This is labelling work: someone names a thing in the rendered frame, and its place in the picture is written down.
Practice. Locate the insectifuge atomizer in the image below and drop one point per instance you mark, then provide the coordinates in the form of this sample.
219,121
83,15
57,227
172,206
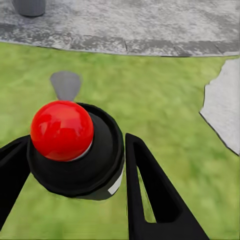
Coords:
75,150

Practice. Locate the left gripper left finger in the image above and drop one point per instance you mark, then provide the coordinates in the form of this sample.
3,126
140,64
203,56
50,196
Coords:
14,171

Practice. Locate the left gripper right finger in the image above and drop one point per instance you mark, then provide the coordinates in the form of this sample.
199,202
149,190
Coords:
174,220

